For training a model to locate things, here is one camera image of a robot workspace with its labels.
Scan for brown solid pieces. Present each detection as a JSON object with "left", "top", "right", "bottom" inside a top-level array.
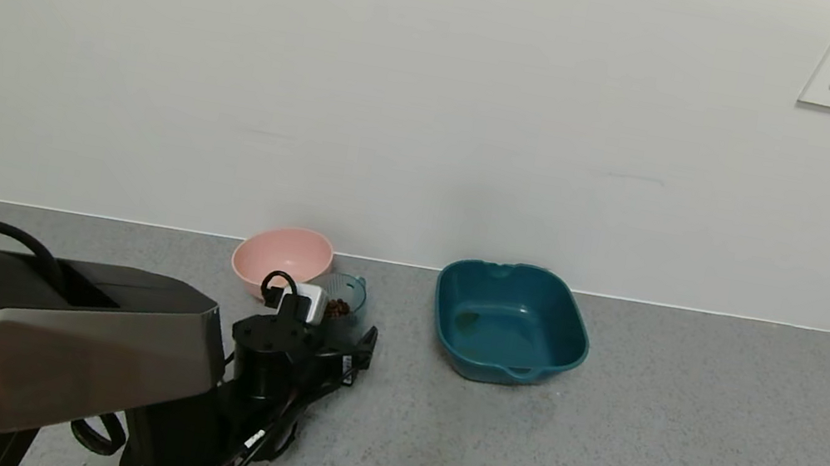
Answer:
[{"left": 323, "top": 296, "right": 354, "bottom": 324}]

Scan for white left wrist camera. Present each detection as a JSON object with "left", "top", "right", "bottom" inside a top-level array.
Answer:
[{"left": 279, "top": 280, "right": 330, "bottom": 327}]

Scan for teal plastic basin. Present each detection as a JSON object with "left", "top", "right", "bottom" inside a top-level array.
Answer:
[{"left": 422, "top": 250, "right": 601, "bottom": 399}]

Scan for black camera cable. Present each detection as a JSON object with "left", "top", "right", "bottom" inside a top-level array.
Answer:
[{"left": 257, "top": 268, "right": 304, "bottom": 315}]

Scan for pink plastic bowl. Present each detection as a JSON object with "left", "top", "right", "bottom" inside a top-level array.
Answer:
[{"left": 226, "top": 217, "right": 339, "bottom": 312}]

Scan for transparent plastic cup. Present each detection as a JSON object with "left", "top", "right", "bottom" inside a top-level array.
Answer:
[{"left": 309, "top": 269, "right": 373, "bottom": 336}]

